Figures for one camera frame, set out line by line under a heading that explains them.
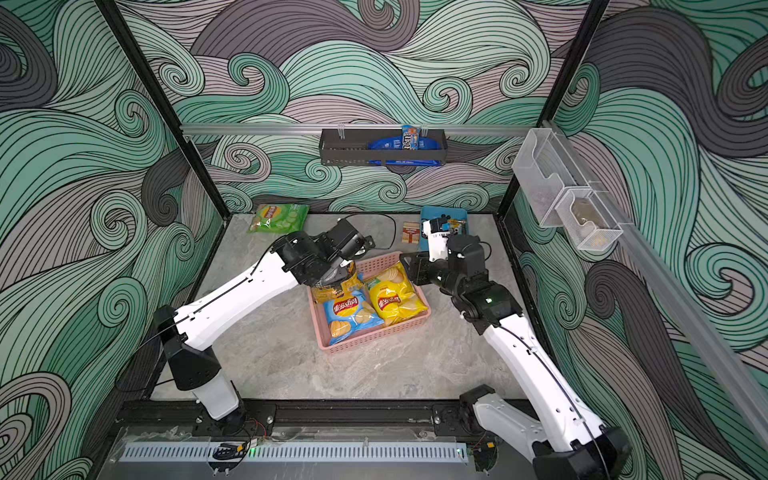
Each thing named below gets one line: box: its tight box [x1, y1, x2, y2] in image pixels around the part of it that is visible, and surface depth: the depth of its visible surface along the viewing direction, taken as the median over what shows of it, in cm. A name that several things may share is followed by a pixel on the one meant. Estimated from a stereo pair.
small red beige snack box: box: [402, 221, 421, 244], surface depth 116 cm
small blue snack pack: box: [401, 124, 419, 151], surface depth 92 cm
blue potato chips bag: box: [323, 290, 385, 345], surface depth 87 cm
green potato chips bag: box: [248, 203, 310, 234], surface depth 113 cm
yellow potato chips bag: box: [370, 262, 428, 325], surface depth 90 cm
